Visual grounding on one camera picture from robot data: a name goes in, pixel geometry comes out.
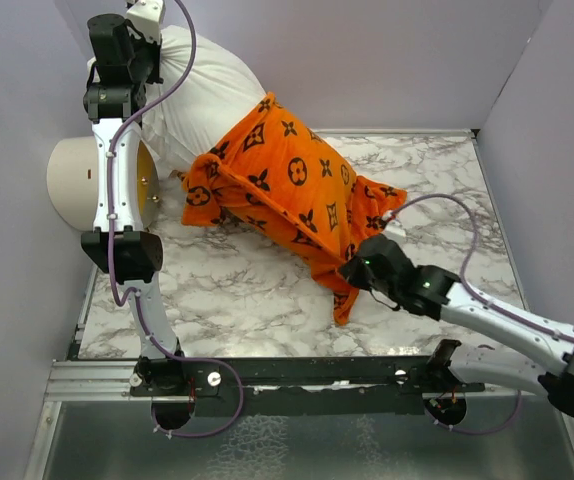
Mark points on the white cylinder with pegs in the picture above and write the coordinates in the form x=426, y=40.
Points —
x=73, y=187

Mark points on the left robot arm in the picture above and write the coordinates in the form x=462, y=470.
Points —
x=118, y=243

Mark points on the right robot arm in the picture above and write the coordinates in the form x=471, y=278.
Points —
x=539, y=353

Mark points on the white pillow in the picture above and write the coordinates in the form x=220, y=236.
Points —
x=219, y=92

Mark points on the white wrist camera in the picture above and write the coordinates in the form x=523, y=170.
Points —
x=147, y=16
x=393, y=228

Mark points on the orange patterned pillowcase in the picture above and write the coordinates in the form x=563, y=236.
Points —
x=277, y=175

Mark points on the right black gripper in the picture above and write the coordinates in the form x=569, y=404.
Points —
x=352, y=272

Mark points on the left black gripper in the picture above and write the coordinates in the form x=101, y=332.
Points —
x=132, y=33

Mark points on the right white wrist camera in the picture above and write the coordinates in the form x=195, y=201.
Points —
x=393, y=228

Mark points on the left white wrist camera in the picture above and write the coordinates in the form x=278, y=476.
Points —
x=147, y=16

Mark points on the aluminium rail frame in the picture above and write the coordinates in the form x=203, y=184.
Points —
x=98, y=380

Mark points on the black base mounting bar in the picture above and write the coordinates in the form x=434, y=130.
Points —
x=298, y=386

